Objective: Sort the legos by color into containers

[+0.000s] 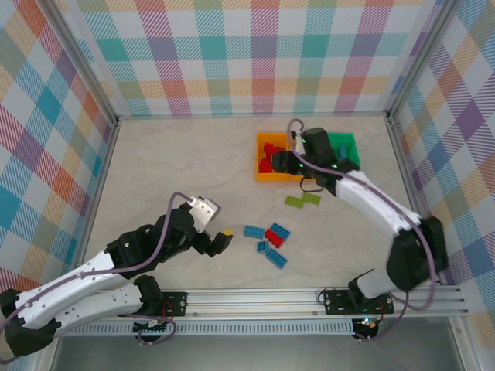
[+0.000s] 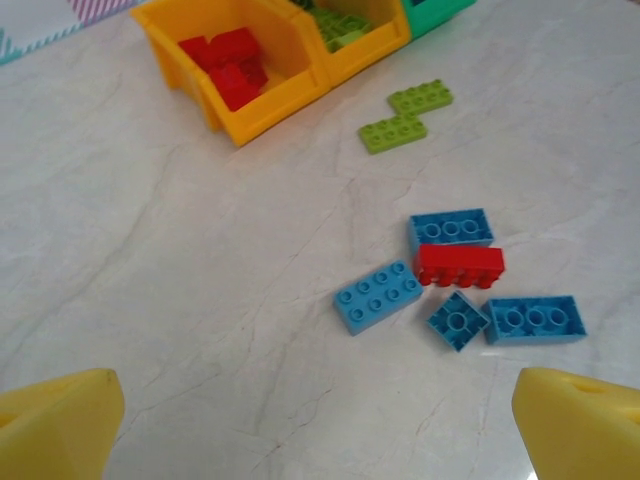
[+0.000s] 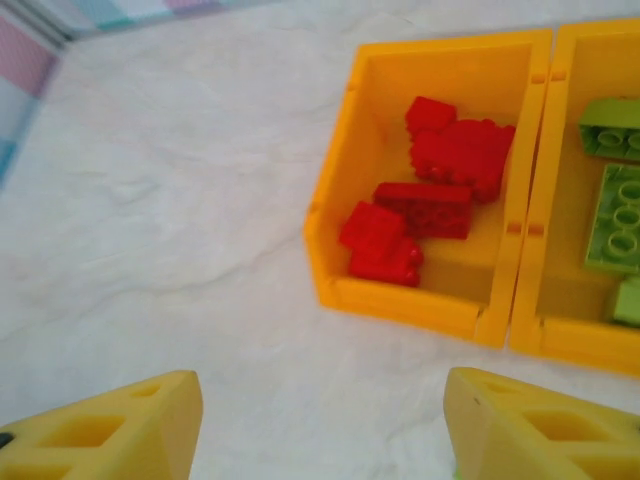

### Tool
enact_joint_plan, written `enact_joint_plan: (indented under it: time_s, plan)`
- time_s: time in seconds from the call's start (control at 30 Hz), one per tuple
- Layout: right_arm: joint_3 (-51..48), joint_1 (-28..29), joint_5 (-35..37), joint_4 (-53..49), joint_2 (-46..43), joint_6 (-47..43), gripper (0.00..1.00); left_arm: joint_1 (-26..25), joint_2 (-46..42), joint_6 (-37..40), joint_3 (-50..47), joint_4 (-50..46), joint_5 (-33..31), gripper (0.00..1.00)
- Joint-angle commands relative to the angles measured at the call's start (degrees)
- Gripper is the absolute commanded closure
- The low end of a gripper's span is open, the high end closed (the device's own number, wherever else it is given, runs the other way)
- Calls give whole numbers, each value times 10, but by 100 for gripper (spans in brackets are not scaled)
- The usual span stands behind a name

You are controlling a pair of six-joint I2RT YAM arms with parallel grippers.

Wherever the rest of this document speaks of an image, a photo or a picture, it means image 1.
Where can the red lego brick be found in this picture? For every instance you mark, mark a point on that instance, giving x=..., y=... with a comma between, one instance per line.
x=278, y=148
x=275, y=238
x=267, y=147
x=265, y=165

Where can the blue lego brick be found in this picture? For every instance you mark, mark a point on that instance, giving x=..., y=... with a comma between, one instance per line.
x=342, y=150
x=263, y=246
x=276, y=258
x=281, y=230
x=253, y=231

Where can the lime green lego brick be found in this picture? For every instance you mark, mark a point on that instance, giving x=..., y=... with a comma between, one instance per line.
x=312, y=198
x=294, y=201

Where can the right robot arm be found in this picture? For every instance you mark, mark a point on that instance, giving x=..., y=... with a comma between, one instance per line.
x=371, y=201

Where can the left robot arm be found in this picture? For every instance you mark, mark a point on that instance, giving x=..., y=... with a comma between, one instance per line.
x=77, y=286

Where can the orange plastic bin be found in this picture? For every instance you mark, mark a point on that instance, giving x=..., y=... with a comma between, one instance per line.
x=295, y=178
x=260, y=177

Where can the green plastic bin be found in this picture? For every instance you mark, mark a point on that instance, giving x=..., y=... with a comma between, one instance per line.
x=350, y=141

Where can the small electronics board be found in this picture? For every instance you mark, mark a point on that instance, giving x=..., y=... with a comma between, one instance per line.
x=367, y=324
x=151, y=328

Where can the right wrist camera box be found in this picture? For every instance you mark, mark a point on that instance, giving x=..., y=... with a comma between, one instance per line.
x=294, y=137

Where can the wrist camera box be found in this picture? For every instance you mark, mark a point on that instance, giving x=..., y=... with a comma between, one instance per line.
x=203, y=212
x=294, y=137

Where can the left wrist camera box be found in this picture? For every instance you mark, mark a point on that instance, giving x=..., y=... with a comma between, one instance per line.
x=203, y=212

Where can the aluminium back rail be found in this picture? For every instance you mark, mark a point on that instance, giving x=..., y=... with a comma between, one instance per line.
x=251, y=116

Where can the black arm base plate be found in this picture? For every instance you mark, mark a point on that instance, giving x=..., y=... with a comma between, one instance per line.
x=178, y=303
x=336, y=301

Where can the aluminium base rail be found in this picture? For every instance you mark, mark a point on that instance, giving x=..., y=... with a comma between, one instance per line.
x=251, y=303

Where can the aluminium side rail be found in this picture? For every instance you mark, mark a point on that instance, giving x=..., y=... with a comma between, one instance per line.
x=405, y=170
x=102, y=174

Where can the aluminium frame post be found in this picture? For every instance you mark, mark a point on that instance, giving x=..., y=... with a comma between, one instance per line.
x=83, y=62
x=421, y=58

